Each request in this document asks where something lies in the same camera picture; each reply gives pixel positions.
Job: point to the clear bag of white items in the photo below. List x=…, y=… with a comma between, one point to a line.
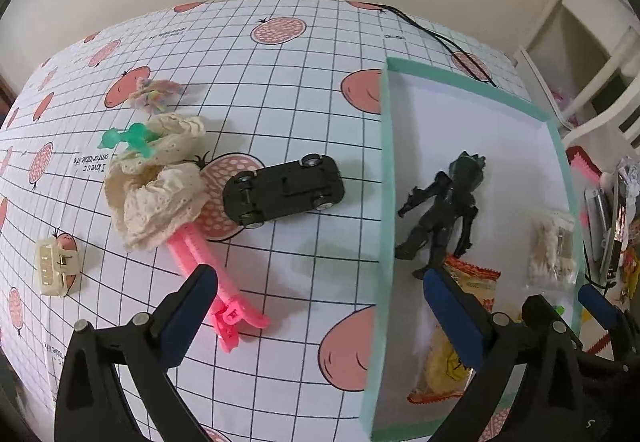
x=551, y=262

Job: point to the cream lace scrunchie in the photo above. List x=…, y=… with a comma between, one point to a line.
x=153, y=193

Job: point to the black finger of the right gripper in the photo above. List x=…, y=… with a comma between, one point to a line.
x=622, y=328

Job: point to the pink plastic hair clip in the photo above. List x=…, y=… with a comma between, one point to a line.
x=228, y=309

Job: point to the black toy car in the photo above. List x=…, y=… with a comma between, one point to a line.
x=252, y=198

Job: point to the cream plastic claw clip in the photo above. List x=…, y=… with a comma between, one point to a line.
x=57, y=264

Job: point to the pomegranate print grid tablecloth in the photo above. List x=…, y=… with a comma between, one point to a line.
x=273, y=81

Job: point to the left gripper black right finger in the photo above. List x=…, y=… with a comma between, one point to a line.
x=550, y=402

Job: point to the pastel multicolour yarn scrunchie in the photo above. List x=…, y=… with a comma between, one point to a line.
x=151, y=95

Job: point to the white box with green rim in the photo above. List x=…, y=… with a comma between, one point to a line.
x=428, y=117

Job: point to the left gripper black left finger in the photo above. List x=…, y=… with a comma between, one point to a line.
x=91, y=405

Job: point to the black robot action figure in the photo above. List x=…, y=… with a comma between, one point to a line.
x=453, y=199

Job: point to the white plastic shelf rack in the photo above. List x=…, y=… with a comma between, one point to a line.
x=580, y=64

